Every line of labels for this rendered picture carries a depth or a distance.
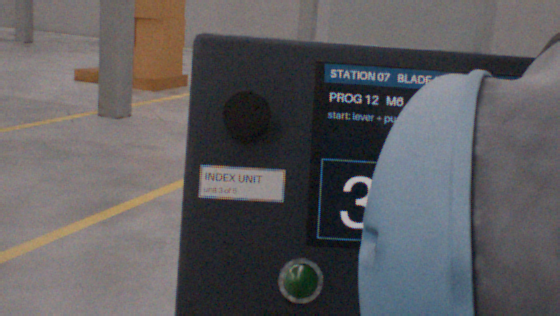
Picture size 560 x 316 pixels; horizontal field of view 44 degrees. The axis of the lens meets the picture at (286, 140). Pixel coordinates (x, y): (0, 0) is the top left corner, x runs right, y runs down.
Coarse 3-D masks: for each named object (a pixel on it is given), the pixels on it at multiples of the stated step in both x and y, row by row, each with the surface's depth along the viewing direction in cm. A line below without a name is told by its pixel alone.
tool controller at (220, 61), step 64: (192, 64) 42; (256, 64) 42; (320, 64) 42; (384, 64) 42; (448, 64) 42; (512, 64) 43; (192, 128) 41; (256, 128) 40; (320, 128) 42; (384, 128) 42; (192, 192) 41; (256, 192) 41; (192, 256) 41; (256, 256) 41; (320, 256) 41
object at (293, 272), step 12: (288, 264) 41; (300, 264) 41; (312, 264) 41; (288, 276) 40; (300, 276) 40; (312, 276) 40; (288, 288) 40; (300, 288) 40; (312, 288) 40; (300, 300) 41
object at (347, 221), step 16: (320, 160) 41; (336, 160) 42; (352, 160) 42; (368, 160) 42; (320, 176) 41; (336, 176) 42; (352, 176) 42; (368, 176) 42; (320, 192) 41; (336, 192) 41; (352, 192) 41; (368, 192) 42; (320, 208) 41; (336, 208) 41; (352, 208) 41; (320, 224) 41; (336, 224) 41; (352, 224) 41; (320, 240) 41; (336, 240) 41; (352, 240) 41
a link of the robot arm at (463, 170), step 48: (432, 96) 22; (480, 96) 21; (528, 96) 20; (384, 144) 21; (432, 144) 20; (480, 144) 19; (528, 144) 19; (384, 192) 20; (432, 192) 19; (480, 192) 18; (528, 192) 18; (384, 240) 20; (432, 240) 19; (480, 240) 18; (528, 240) 17; (384, 288) 20; (432, 288) 18; (480, 288) 18; (528, 288) 17
